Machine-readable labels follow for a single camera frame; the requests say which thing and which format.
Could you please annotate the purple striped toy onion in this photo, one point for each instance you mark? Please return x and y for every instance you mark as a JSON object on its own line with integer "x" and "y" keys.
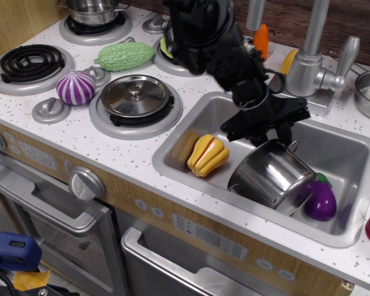
{"x": 76, "y": 87}

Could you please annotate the green toy plate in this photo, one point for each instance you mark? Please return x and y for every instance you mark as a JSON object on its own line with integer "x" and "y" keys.
{"x": 164, "y": 49}

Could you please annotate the purple toy eggplant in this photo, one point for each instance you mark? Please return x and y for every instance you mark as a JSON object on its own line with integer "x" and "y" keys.
{"x": 321, "y": 205}

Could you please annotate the orange toy carrot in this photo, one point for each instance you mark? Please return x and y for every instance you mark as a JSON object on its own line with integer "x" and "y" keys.
{"x": 261, "y": 41}

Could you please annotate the dishwasher door with handle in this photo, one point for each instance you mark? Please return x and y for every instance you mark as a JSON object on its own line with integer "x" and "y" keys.
{"x": 160, "y": 264}

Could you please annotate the steel pot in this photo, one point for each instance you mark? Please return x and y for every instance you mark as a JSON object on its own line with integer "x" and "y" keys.
{"x": 94, "y": 12}
{"x": 273, "y": 176}

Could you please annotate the green toy bitter gourd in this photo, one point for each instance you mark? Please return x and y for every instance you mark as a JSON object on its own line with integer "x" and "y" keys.
{"x": 124, "y": 56}

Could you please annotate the yellow toy corn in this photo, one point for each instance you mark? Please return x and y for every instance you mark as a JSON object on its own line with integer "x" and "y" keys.
{"x": 287, "y": 62}

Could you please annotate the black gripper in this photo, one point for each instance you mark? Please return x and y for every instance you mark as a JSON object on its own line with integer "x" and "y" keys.
{"x": 261, "y": 111}

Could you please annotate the silver stove knob back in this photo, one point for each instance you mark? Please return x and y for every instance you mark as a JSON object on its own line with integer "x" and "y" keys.
{"x": 154, "y": 24}

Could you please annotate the silver oven dial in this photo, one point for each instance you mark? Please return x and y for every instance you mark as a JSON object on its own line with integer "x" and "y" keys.
{"x": 84, "y": 184}

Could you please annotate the oven door with handle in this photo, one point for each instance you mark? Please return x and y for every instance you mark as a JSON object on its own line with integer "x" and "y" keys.
{"x": 78, "y": 238}

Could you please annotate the silver stove knob front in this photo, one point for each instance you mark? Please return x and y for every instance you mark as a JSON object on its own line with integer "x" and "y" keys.
{"x": 50, "y": 111}

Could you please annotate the black coil burner left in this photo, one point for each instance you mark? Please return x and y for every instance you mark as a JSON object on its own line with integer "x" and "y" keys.
{"x": 30, "y": 63}

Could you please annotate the yellow toy squash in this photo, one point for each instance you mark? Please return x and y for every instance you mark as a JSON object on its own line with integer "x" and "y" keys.
{"x": 209, "y": 153}

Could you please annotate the silver stove knob middle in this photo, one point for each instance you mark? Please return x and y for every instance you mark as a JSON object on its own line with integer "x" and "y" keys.
{"x": 101, "y": 77}

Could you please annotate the blue clamp tool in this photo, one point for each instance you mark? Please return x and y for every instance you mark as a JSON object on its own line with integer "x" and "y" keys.
{"x": 19, "y": 252}

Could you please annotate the silver stove knob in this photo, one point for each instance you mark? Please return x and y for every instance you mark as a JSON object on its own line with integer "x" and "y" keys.
{"x": 101, "y": 77}
{"x": 154, "y": 24}
{"x": 50, "y": 111}

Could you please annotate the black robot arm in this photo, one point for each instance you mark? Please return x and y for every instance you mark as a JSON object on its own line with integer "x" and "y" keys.
{"x": 204, "y": 37}

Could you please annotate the steel pot lid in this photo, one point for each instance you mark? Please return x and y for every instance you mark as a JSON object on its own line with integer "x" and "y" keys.
{"x": 135, "y": 96}

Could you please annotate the silver toy faucet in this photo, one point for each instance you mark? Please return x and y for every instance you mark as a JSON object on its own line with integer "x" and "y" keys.
{"x": 307, "y": 78}

